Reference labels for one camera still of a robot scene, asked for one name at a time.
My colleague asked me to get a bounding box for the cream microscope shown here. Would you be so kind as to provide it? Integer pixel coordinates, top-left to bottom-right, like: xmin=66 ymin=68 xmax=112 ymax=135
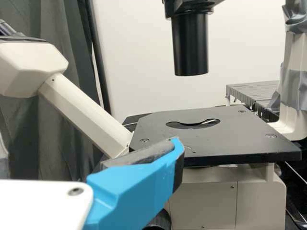
xmin=0 ymin=0 xmax=307 ymax=230

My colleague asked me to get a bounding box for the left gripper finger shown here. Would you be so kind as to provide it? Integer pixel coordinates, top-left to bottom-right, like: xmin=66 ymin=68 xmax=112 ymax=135
xmin=83 ymin=136 xmax=185 ymax=230

